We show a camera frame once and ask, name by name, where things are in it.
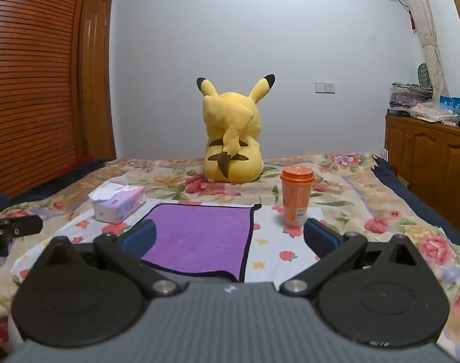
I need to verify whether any blue box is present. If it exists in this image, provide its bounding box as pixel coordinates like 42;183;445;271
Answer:
439;95;460;120

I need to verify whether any dark fan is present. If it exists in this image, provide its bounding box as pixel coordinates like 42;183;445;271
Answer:
416;63;433;88

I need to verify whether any white fruit print cloth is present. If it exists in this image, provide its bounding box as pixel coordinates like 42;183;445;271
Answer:
10;199;331;285

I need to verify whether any floral blanket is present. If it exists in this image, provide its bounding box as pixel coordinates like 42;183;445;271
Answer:
0;153;460;352

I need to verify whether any bagged cream cloth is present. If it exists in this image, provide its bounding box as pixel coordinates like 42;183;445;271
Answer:
409;100;458;124

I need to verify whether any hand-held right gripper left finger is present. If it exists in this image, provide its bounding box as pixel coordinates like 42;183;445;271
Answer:
93;220;182;298

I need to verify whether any dark blue bed sheet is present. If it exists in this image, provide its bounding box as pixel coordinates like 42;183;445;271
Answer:
371;154;460;243

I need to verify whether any tissue box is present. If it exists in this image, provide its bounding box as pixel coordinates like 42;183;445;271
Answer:
88;182;147;224

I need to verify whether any beige curtain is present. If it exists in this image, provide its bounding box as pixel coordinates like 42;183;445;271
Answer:
388;0;450;100

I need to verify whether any purple towel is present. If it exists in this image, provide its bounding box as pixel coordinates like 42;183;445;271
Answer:
141;203;263;283

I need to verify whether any wooden door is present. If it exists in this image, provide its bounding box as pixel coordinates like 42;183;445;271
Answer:
78;0;118;162

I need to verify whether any wooden louvered wardrobe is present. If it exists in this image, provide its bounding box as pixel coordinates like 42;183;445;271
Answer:
0;0;93;212

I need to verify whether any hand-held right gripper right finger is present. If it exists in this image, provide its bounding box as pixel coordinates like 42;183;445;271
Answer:
279;218;368;296

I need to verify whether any stack of folded cloths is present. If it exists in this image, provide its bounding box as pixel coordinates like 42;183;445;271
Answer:
389;82;439;113

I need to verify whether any orange plastic cup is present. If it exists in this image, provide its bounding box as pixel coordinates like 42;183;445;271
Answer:
280;165;316;227

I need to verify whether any wooden cabinet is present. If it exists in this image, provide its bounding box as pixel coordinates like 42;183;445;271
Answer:
384;114;460;243

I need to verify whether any yellow plush toy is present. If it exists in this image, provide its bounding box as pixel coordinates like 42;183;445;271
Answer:
196;74;276;183

